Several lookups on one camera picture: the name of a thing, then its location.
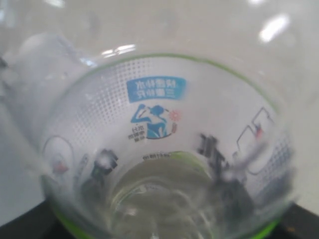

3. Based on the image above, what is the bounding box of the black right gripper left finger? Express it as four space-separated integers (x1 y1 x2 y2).
0 201 74 239

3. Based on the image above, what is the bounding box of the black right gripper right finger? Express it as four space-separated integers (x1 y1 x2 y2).
267 204 319 239

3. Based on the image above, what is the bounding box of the clear plastic drink bottle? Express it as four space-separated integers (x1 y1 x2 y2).
0 0 319 239

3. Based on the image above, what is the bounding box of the white plastic tray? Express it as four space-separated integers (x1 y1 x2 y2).
0 33 84 226

